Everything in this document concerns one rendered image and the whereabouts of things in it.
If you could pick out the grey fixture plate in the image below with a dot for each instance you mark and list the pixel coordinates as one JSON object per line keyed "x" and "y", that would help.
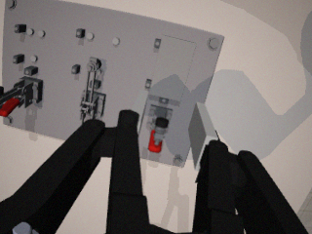
{"x": 124, "y": 68}

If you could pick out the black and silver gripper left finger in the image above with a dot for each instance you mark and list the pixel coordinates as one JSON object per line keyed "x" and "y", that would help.
{"x": 40, "y": 205}

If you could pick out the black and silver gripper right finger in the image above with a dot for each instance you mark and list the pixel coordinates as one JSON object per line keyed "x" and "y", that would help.
{"x": 260, "y": 204}

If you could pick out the grey rectangular plate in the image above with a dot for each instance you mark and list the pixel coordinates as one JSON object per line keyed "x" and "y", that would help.
{"x": 172, "y": 68}

